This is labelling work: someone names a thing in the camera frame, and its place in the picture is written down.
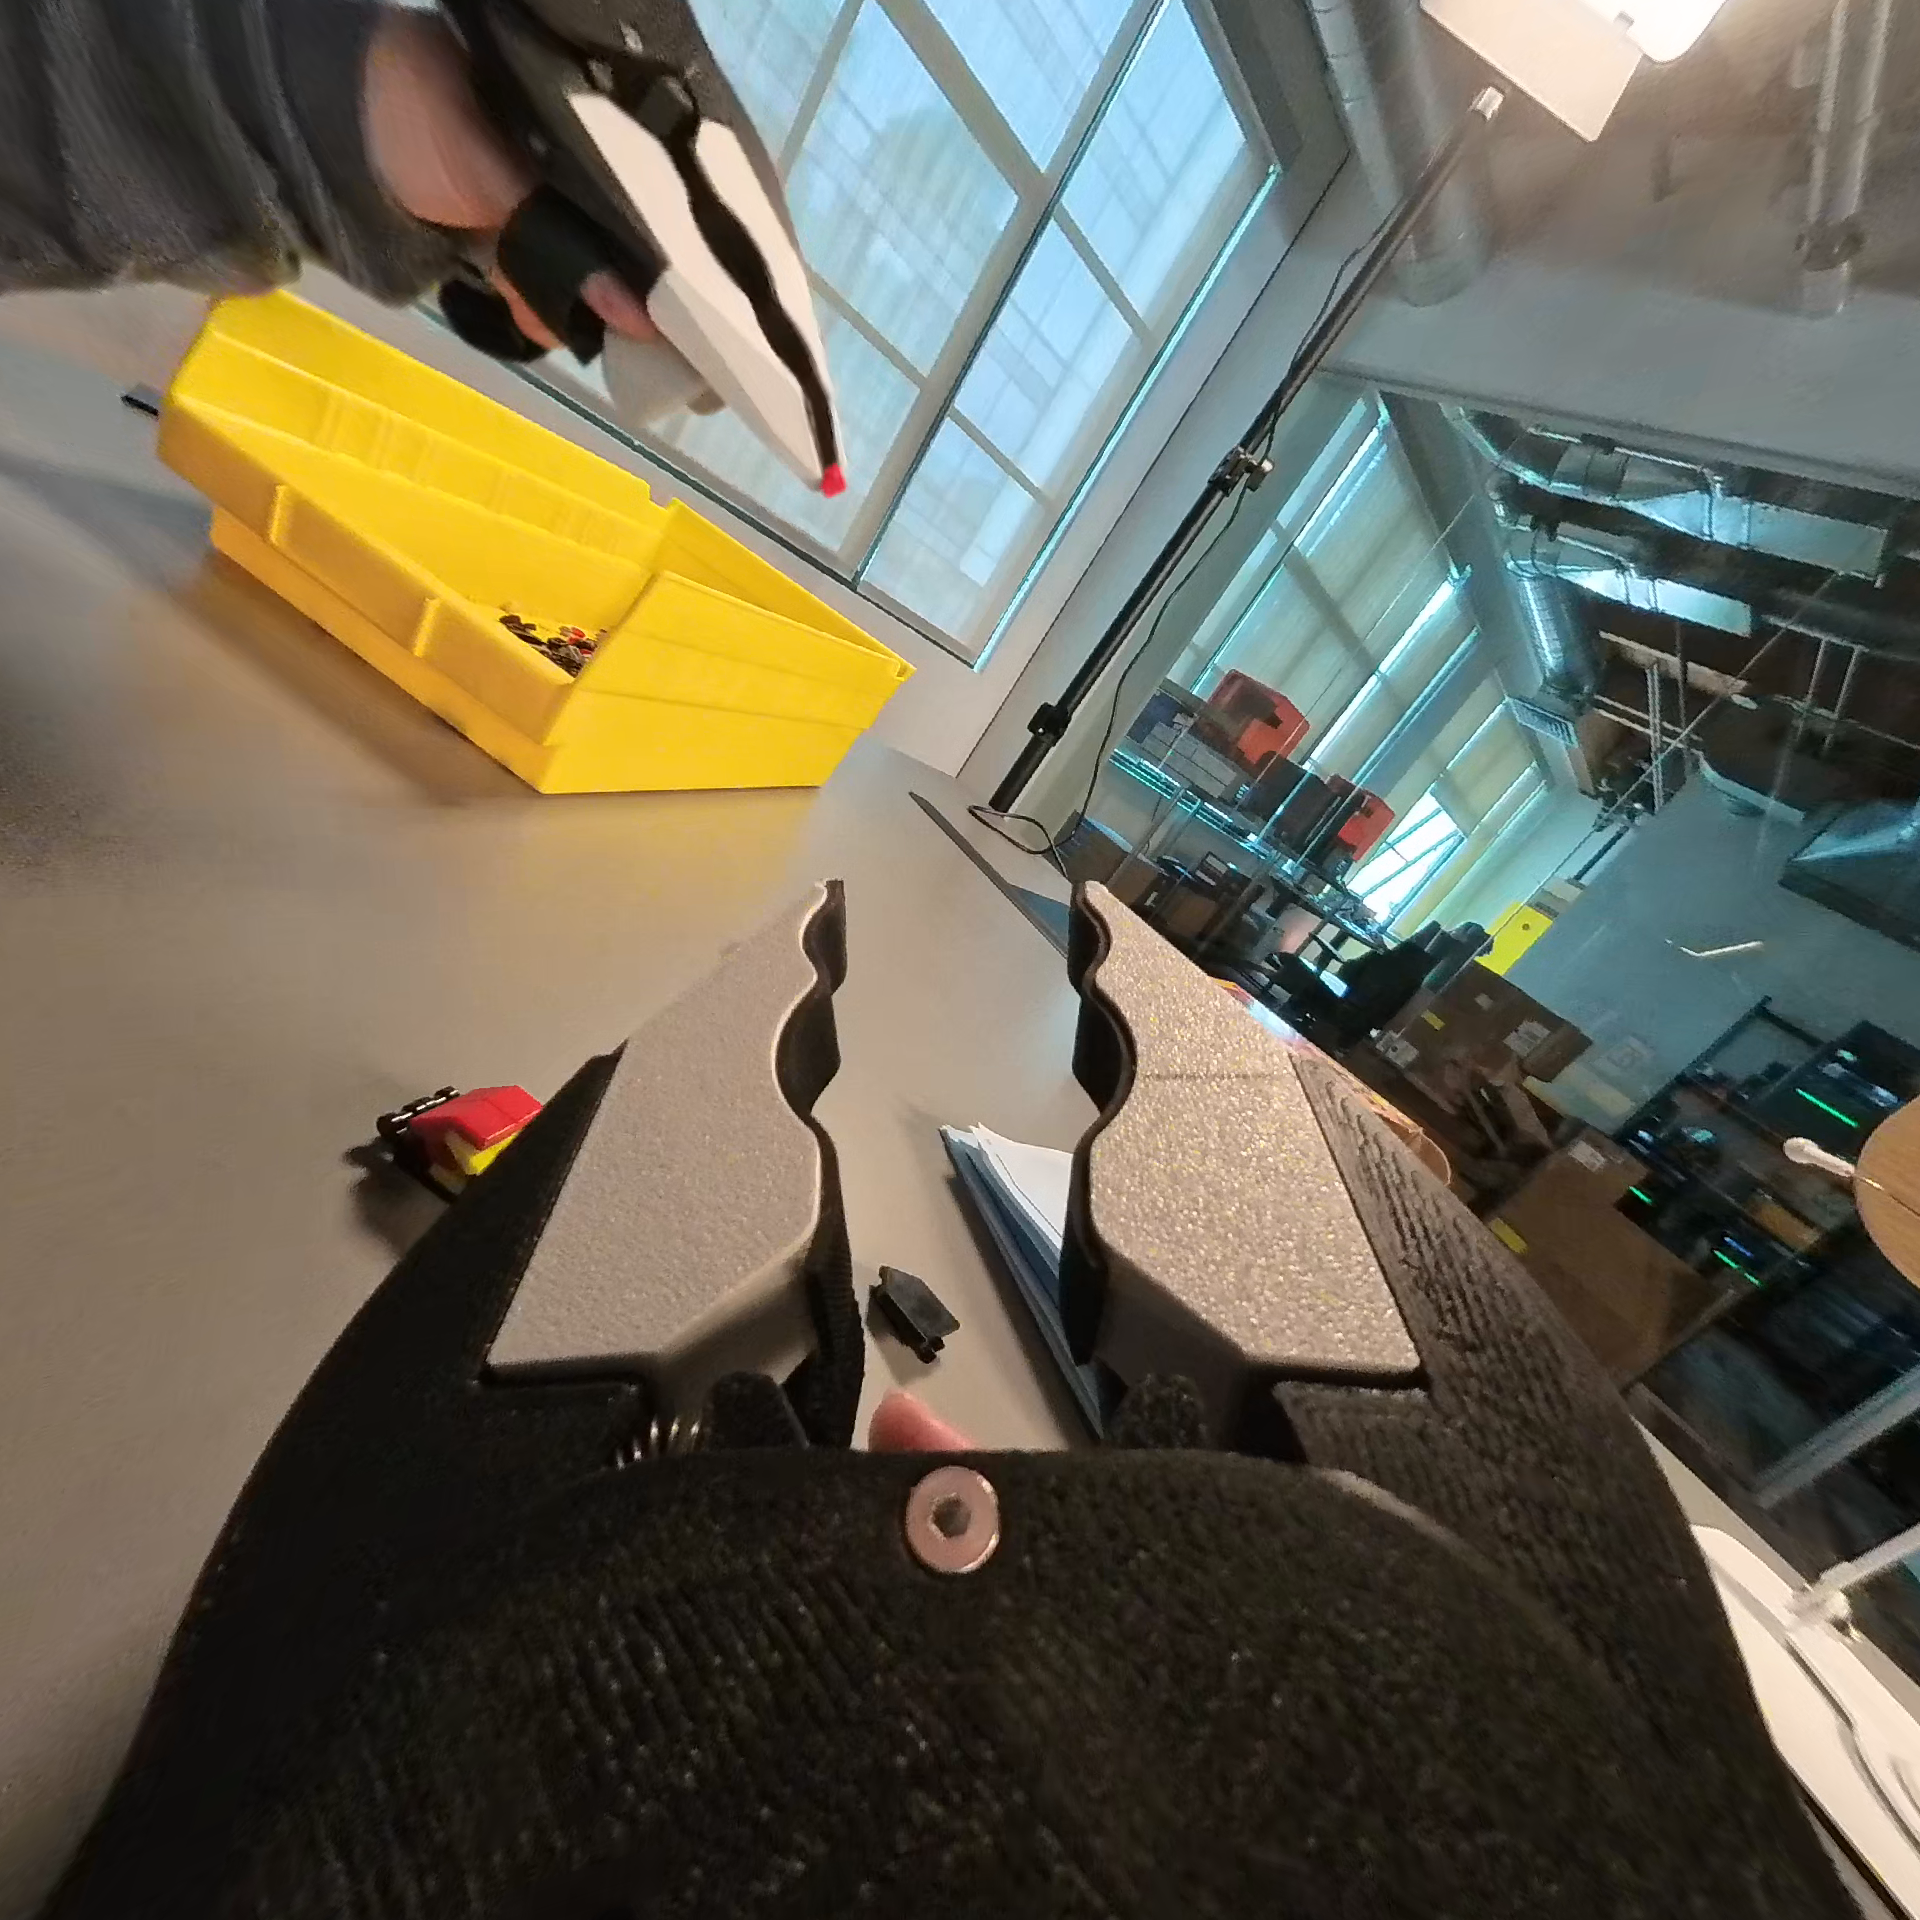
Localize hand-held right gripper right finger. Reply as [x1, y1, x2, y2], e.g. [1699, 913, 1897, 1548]
[1061, 877, 1423, 1450]

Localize person's left forearm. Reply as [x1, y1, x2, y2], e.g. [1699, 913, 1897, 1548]
[0, 0, 322, 301]

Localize studio light panel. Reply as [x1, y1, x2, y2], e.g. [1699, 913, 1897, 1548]
[1418, 0, 1731, 145]

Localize black office chair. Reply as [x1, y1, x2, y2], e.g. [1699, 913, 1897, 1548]
[1273, 922, 1443, 1051]

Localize large grid window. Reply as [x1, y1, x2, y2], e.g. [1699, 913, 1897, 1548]
[435, 0, 1284, 672]

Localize wooden book stand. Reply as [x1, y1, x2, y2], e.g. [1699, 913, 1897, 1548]
[1690, 1092, 1920, 1920]

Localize angular black lego piece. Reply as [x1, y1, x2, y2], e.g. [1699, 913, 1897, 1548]
[869, 1265, 964, 1364]

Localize black cable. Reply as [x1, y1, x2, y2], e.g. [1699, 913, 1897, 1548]
[964, 802, 1082, 868]

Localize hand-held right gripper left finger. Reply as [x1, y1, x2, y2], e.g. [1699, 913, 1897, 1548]
[483, 877, 869, 1450]

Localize brown cardboard box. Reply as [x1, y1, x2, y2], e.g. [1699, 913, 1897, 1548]
[1492, 1133, 1726, 1381]
[1387, 959, 1593, 1113]

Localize open instruction booklet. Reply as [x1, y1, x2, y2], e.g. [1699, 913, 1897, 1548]
[941, 1120, 1113, 1446]

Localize person's left hand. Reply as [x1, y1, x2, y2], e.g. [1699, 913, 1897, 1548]
[285, 0, 661, 364]

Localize metal shelf with orange cases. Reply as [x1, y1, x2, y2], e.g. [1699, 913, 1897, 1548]
[1109, 665, 1405, 964]

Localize pile of loose lego pieces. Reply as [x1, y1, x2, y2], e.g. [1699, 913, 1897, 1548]
[496, 602, 609, 675]

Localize red yellow lego model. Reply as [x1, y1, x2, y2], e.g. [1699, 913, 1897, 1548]
[375, 1083, 546, 1198]

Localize silver ventilation duct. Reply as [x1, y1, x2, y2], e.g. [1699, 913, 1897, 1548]
[1305, 0, 1502, 311]

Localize yellow plastic bin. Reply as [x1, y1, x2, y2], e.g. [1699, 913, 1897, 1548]
[153, 287, 918, 797]

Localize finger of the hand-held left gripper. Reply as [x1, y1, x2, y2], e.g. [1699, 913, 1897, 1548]
[568, 92, 823, 474]
[680, 122, 844, 474]

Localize yellow sign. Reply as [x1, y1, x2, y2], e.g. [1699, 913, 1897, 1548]
[1474, 881, 1580, 975]

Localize black light stand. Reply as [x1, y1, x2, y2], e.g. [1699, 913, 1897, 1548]
[987, 89, 1504, 812]

